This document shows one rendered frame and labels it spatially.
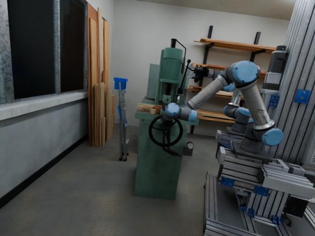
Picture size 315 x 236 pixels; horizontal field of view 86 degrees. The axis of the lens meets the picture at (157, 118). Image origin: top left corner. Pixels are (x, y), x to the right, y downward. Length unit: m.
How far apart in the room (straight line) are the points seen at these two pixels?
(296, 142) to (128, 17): 3.68
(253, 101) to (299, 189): 0.59
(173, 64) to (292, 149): 1.15
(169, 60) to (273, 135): 1.00
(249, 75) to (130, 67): 3.26
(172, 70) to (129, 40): 2.60
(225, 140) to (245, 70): 0.94
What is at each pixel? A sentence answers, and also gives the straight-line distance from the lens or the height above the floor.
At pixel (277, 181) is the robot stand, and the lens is 1.32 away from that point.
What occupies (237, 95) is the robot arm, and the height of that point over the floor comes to 1.16.
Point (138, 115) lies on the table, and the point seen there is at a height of 0.87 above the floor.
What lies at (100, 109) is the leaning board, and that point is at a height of 0.63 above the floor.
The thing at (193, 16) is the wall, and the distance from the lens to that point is 4.19.
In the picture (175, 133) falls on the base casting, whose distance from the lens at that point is 1.63.
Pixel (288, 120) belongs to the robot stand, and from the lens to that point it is 1.54.
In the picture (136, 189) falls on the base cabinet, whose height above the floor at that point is 0.08.
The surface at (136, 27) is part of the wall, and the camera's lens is 4.14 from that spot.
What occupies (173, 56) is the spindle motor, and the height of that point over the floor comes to 1.43.
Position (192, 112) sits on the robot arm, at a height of 1.06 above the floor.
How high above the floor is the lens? 1.24
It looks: 14 degrees down
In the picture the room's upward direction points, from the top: 7 degrees clockwise
